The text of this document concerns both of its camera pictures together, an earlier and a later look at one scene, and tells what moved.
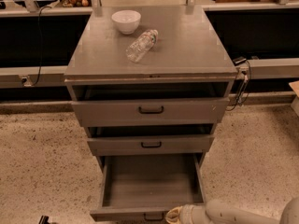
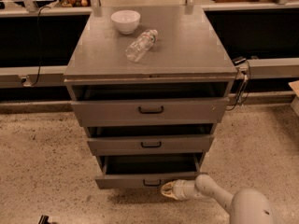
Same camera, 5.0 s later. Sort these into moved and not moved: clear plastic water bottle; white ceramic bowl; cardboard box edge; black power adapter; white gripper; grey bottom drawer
Moved: white gripper; grey bottom drawer
Not moved: clear plastic water bottle; black power adapter; white ceramic bowl; cardboard box edge
